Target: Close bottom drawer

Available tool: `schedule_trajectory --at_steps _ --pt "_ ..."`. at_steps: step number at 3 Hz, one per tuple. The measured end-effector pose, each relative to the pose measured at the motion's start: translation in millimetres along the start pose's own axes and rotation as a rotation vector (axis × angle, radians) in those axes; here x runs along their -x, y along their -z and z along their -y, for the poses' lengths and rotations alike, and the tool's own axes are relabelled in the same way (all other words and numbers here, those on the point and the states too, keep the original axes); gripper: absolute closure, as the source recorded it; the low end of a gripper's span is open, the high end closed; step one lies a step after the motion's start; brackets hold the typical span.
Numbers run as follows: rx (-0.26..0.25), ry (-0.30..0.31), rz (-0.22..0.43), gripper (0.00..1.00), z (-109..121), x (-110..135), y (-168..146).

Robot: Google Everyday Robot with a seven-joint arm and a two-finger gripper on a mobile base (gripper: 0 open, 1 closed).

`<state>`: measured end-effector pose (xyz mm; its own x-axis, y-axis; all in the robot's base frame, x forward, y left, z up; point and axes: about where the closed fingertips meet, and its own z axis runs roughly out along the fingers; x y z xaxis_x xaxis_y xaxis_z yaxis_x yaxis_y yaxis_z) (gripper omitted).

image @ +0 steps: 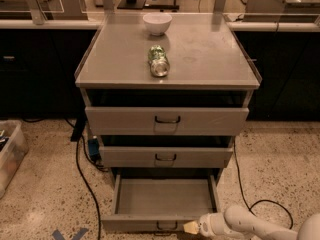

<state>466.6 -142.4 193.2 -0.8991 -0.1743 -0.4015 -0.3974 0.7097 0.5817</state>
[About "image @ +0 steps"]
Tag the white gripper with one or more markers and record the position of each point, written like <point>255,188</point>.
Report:
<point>205,225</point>

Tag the grey bottom drawer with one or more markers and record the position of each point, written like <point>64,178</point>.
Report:
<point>159,205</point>

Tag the grey drawer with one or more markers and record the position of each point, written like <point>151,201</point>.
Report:
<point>166,151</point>
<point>165,112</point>
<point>159,205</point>

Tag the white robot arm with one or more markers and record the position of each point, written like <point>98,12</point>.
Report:
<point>237,222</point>

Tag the grey middle drawer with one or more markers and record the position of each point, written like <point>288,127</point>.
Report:
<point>166,151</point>

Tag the grey metal drawer cabinet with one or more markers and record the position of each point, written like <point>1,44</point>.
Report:
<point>202,52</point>

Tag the grey top drawer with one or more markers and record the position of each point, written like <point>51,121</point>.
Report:
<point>165,112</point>

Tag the blue power adapter box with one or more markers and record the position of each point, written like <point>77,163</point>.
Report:
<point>93,148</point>

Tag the green soda can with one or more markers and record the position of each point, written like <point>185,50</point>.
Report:
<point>158,62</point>

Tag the clear plastic storage bin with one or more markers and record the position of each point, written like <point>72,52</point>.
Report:
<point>13,149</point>

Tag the white ceramic bowl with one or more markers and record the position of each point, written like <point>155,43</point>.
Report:
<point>157,23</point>

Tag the black monitor stand base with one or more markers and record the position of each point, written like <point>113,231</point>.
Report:
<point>131,4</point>

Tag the white counter ledge rail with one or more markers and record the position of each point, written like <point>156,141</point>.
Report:
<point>234,26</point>

